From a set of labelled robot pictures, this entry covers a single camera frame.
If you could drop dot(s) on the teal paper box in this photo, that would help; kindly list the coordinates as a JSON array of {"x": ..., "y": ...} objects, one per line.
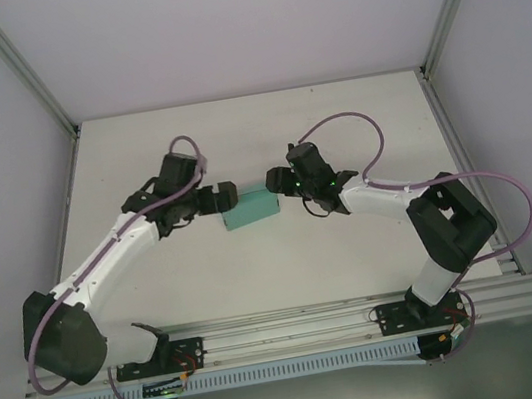
[{"x": 252, "y": 209}]

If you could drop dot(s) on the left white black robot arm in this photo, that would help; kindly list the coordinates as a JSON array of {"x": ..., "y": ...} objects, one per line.
[{"x": 119, "y": 260}]

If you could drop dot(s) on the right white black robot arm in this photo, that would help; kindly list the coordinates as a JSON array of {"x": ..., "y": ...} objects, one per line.
[{"x": 377, "y": 197}]

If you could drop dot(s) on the left black controller board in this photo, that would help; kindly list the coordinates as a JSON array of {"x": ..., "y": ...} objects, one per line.
[{"x": 163, "y": 397}]

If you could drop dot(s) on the black controller board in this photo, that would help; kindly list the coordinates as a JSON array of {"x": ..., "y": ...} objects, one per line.
[
  {"x": 163, "y": 397},
  {"x": 433, "y": 347}
]

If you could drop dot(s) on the right black controller board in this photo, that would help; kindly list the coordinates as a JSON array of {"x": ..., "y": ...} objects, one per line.
[{"x": 433, "y": 347}]

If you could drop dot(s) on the left aluminium side rail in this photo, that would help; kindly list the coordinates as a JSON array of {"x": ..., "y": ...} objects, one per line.
[{"x": 68, "y": 205}]

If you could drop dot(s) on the aluminium side rail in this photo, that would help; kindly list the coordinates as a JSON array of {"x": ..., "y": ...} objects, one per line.
[
  {"x": 439, "y": 106},
  {"x": 68, "y": 205}
]

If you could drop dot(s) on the aluminium mounting rail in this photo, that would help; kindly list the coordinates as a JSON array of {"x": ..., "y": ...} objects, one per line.
[{"x": 287, "y": 330}]

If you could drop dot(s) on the right aluminium side rail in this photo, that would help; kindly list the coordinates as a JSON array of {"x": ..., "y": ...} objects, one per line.
[{"x": 439, "y": 106}]

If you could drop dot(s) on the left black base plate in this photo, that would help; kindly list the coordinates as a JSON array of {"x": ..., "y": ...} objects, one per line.
[{"x": 188, "y": 348}]

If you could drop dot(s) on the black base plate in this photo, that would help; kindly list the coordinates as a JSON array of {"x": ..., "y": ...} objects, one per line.
[
  {"x": 391, "y": 321},
  {"x": 188, "y": 348}
]

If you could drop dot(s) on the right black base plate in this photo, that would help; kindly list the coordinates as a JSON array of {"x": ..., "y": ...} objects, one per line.
[{"x": 391, "y": 321}]

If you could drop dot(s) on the left aluminium frame post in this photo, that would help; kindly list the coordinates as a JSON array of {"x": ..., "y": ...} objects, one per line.
[{"x": 17, "y": 67}]

